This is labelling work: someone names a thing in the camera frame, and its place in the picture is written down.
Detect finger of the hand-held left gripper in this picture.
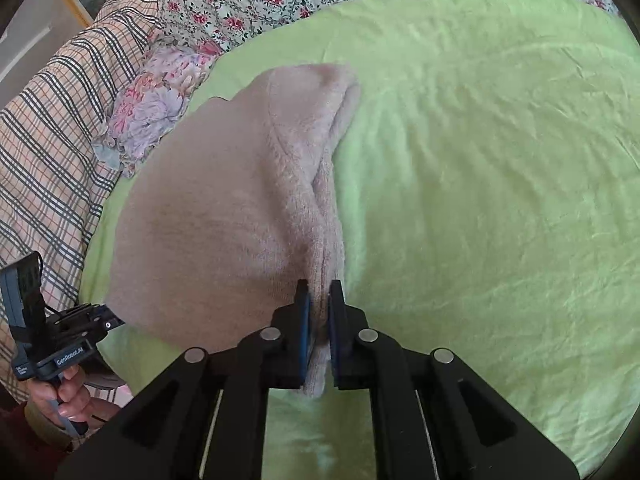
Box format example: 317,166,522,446
75,304,126,341

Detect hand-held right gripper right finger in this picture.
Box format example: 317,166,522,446
327,279,581,480

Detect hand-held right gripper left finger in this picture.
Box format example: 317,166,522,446
52,279,313,480

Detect beige knit sweater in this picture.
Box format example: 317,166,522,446
107,62,362,400

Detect person's left hand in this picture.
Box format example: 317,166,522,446
25,365,103,436

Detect green bed sheet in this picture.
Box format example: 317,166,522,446
80,0,640,480

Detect plaid blanket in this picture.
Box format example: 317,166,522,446
0,0,186,406

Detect pastel floral pillow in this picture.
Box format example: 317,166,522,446
92,40,223,178

